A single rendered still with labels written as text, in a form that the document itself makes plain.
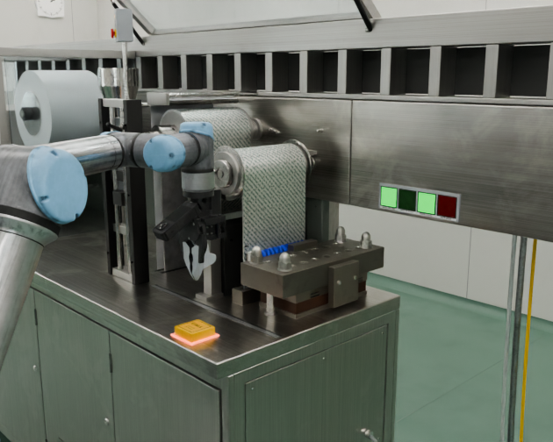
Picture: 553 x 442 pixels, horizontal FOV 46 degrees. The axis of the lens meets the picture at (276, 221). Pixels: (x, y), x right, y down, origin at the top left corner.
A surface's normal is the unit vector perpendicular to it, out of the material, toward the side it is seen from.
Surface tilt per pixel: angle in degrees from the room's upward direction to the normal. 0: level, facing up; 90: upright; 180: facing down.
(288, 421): 90
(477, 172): 90
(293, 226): 90
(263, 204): 90
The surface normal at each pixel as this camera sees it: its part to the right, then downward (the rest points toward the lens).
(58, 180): 0.93, -0.03
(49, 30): 0.69, 0.16
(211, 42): -0.73, 0.15
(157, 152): -0.42, 0.20
